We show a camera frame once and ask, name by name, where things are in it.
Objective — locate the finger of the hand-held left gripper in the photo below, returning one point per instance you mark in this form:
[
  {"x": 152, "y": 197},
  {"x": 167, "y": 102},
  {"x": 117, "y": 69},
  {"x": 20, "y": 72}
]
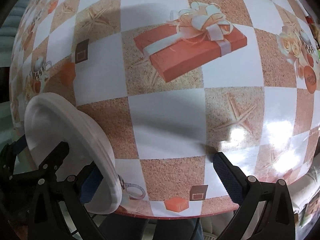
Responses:
[
  {"x": 19, "y": 145},
  {"x": 58, "y": 153}
]

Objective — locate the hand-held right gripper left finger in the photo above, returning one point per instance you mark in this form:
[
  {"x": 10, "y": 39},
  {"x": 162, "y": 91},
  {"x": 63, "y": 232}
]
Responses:
[{"x": 91, "y": 185}]

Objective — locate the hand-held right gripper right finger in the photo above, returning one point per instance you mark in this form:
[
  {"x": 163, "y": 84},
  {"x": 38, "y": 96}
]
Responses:
[{"x": 227, "y": 177}]

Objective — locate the checkered printed tablecloth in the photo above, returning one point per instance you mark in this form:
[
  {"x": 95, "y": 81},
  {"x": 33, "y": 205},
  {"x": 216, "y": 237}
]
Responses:
[{"x": 165, "y": 120}]

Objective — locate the white plate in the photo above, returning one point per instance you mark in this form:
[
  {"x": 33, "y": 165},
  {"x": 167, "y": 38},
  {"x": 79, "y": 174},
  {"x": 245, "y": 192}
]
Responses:
[{"x": 50, "y": 125}]

